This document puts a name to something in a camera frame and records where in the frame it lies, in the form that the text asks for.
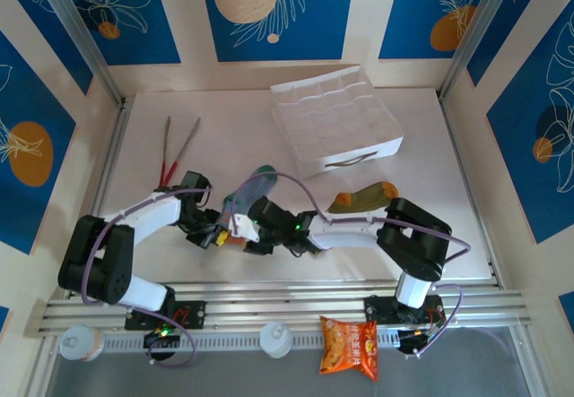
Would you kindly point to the grey blue sock green toe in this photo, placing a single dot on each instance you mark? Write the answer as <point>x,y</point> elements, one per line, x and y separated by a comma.
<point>253,188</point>

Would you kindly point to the olive sock orange toe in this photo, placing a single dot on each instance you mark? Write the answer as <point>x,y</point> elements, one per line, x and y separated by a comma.
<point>363,200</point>

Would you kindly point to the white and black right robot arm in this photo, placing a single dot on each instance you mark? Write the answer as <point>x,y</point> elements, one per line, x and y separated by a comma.
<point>350,233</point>

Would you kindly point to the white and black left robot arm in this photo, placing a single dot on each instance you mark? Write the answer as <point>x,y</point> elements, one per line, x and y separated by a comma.
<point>152,218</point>

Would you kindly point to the middle white round knob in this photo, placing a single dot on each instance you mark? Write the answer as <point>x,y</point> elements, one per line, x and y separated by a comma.
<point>274,339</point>

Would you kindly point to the white divided organizer box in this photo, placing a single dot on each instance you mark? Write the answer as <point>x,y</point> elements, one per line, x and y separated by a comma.
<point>336,119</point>

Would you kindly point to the orange snack bag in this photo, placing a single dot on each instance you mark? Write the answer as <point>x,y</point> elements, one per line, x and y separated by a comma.
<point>347,347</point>

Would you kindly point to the white can peach label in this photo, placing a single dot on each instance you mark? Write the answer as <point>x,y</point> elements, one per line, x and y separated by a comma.
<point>80,343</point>

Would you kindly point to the aluminium mounting rail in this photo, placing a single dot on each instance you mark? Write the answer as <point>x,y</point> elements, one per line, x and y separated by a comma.
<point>278,300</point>

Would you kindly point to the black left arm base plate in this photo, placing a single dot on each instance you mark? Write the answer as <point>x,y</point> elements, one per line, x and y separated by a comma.
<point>193,314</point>

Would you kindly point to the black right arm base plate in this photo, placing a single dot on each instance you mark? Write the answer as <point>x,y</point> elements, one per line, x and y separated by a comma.
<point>379,309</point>

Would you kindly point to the aluminium frame post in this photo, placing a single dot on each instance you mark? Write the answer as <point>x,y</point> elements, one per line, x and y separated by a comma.
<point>80,34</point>
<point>475,34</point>

